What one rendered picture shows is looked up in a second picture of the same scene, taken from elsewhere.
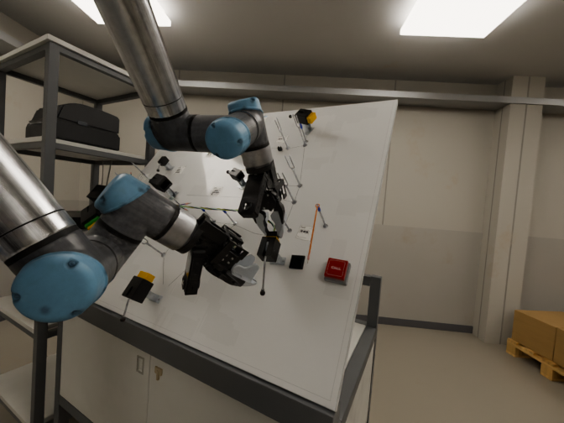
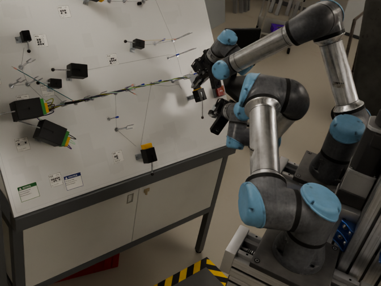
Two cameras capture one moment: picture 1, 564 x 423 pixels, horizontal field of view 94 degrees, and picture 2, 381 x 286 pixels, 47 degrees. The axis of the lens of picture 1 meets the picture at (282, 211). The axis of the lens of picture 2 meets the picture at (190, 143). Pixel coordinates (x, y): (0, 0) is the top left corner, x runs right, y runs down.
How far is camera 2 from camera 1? 202 cm
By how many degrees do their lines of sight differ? 75
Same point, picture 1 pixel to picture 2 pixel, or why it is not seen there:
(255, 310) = (196, 127)
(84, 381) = (64, 252)
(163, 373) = (149, 189)
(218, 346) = (191, 151)
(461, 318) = not seen: hidden behind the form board
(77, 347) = (52, 239)
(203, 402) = (175, 181)
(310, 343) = not seen: hidden behind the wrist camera
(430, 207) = not seen: outside the picture
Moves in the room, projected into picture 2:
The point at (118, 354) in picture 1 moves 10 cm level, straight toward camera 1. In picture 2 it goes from (108, 207) to (130, 208)
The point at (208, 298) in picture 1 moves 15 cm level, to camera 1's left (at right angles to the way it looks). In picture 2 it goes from (170, 135) to (156, 150)
